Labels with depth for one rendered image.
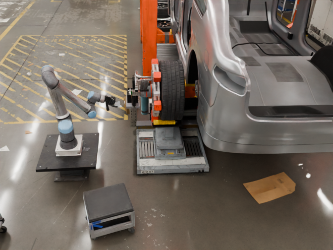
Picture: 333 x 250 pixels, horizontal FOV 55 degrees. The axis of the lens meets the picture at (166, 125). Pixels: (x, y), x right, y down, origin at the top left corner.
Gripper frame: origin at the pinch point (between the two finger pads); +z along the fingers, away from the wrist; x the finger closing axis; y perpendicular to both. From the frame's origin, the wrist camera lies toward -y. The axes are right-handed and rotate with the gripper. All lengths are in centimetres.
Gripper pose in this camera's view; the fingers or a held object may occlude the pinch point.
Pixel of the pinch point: (120, 106)
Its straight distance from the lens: 357.6
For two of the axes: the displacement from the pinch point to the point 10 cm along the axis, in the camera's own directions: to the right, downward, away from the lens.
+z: 8.8, 2.8, 3.9
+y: 4.5, -7.7, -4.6
